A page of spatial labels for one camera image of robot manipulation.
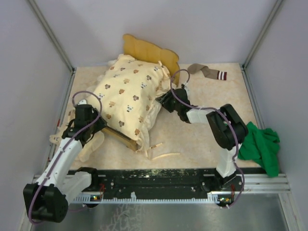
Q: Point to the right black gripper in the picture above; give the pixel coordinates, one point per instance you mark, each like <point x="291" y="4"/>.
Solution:
<point x="164" y="99"/>

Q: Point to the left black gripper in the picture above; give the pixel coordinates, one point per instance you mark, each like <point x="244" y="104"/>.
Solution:
<point x="102" y="123"/>

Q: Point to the cream animal print cushion cover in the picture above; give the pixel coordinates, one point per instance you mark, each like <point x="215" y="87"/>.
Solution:
<point x="127" y="96"/>

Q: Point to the wooden pet bed frame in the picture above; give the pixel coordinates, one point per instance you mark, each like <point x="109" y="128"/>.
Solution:
<point x="145" y="51"/>

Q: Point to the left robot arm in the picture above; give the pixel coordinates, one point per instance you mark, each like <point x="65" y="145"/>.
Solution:
<point x="49" y="197"/>

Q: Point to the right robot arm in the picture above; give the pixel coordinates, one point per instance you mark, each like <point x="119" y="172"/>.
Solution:
<point x="227" y="127"/>

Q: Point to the small cream animal pillow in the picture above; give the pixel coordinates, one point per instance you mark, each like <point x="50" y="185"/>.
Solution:
<point x="89" y="145"/>

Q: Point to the brown striped sock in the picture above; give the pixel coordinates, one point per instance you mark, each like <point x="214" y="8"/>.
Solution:
<point x="207" y="72"/>

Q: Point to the green cloth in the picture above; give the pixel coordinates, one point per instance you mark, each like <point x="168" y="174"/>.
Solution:
<point x="261" y="146"/>

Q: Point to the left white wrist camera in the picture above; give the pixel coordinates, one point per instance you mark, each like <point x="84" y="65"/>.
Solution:
<point x="82" y="102"/>

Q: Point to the left aluminium frame post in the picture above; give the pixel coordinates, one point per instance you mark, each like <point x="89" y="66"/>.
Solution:
<point x="50" y="34"/>

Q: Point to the aluminium frame post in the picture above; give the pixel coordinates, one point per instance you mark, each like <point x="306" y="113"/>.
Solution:
<point x="50" y="34"/>
<point x="273" y="13"/>

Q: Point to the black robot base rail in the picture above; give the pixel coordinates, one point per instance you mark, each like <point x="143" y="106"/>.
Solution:
<point x="167" y="186"/>

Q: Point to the right aluminium frame post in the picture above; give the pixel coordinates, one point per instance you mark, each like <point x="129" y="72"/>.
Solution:
<point x="273" y="13"/>

